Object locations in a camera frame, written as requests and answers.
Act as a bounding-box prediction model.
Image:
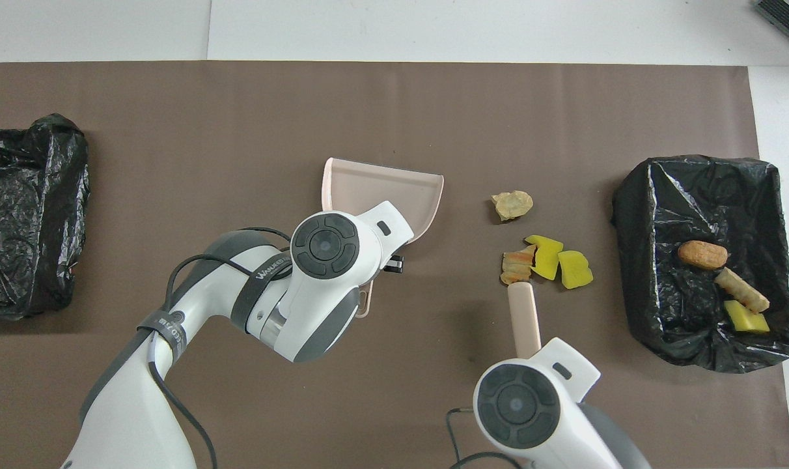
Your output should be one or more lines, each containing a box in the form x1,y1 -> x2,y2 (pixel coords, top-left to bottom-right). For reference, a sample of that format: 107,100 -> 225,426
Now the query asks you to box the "yellow sponge wedge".
723,299 -> 771,335

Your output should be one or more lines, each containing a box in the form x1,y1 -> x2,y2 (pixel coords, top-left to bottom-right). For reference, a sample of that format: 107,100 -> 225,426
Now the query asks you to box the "black bag lined bin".
611,154 -> 789,374
0,114 -> 90,320

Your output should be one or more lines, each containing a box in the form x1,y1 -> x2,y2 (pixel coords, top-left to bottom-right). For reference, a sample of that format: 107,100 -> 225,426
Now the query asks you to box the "pale crumpled bread lump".
491,190 -> 534,222

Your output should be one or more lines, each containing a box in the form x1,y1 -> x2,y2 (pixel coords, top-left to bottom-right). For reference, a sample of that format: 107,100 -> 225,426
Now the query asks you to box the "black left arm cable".
148,226 -> 292,469

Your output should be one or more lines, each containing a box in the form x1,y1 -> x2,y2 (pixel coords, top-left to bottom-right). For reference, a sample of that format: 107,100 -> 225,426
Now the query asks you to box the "yellow sponge chunk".
558,250 -> 594,290

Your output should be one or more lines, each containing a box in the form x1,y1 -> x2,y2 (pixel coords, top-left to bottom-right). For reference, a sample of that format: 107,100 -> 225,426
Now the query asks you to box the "brown paper table mat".
0,62 -> 789,469

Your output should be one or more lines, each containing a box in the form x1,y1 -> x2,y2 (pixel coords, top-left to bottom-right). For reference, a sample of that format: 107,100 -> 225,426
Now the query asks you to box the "orange striped bread slice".
714,266 -> 771,315

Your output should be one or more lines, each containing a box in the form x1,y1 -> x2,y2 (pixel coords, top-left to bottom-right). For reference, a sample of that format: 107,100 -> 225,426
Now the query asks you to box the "beige hand brush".
507,281 -> 543,360

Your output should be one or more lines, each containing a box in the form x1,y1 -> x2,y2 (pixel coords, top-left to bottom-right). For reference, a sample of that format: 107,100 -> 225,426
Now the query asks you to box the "small striped bread piece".
500,245 -> 537,287

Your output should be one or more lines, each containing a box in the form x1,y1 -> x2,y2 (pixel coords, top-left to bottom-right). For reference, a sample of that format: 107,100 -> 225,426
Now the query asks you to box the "brown bread bun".
678,240 -> 729,272

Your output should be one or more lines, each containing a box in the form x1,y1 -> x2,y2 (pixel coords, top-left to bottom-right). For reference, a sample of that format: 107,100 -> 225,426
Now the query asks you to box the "notched yellow sponge piece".
524,234 -> 564,281

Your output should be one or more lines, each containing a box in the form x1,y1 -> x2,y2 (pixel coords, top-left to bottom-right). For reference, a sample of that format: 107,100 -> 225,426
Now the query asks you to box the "pale pink plastic dustpan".
321,157 -> 445,319

